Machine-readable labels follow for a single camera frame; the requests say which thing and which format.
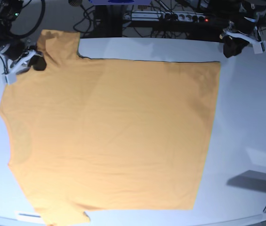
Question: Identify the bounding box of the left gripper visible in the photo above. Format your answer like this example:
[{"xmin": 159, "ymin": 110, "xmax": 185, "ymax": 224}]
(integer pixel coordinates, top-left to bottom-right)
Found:
[{"xmin": 223, "ymin": 16, "xmax": 258, "ymax": 58}]

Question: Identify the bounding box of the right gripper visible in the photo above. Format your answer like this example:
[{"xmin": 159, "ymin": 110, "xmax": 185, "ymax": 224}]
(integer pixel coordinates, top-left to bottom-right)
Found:
[{"xmin": 0, "ymin": 40, "xmax": 47, "ymax": 71}]

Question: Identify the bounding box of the orange yellow T-shirt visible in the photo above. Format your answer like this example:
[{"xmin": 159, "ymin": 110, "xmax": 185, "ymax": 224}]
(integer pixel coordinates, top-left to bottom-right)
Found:
[{"xmin": 0, "ymin": 30, "xmax": 220, "ymax": 226}]

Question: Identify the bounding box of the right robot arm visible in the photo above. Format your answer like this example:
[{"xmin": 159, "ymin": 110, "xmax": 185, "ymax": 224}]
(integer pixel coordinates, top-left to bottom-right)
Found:
[{"xmin": 0, "ymin": 0, "xmax": 47, "ymax": 75}]

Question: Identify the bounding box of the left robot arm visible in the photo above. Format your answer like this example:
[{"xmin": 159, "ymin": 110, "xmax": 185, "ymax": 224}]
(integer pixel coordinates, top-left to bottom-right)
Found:
[{"xmin": 219, "ymin": 0, "xmax": 266, "ymax": 58}]

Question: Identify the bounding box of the white power strip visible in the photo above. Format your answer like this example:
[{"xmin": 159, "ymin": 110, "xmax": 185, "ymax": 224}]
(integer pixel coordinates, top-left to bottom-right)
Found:
[{"xmin": 123, "ymin": 10, "xmax": 210, "ymax": 23}]

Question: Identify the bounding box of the white label strip on table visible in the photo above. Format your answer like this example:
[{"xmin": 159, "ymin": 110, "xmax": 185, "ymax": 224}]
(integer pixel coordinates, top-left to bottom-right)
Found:
[{"xmin": 15, "ymin": 211, "xmax": 42, "ymax": 222}]

